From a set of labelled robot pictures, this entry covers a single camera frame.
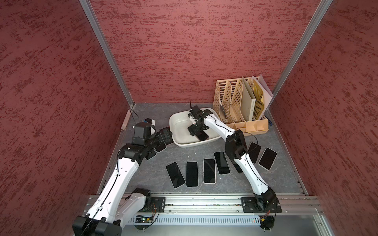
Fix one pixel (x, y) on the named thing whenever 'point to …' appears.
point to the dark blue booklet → (224, 112)
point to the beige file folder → (248, 101)
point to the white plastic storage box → (179, 121)
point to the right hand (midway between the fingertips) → (197, 131)
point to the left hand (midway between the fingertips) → (165, 139)
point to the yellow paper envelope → (259, 104)
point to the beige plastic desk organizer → (227, 105)
